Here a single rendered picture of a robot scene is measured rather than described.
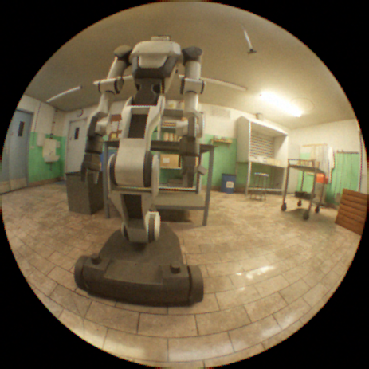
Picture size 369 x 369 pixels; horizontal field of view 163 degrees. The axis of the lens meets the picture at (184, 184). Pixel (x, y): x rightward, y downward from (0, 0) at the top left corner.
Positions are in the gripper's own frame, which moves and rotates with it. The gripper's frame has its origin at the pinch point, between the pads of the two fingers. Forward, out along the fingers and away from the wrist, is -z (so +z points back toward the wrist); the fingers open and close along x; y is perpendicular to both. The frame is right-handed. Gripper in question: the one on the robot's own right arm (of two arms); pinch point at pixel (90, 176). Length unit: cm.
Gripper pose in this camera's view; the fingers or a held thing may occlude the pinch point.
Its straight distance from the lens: 63.3
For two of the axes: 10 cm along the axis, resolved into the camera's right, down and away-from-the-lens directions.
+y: 9.9, 0.5, 1.4
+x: 1.5, -0.4, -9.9
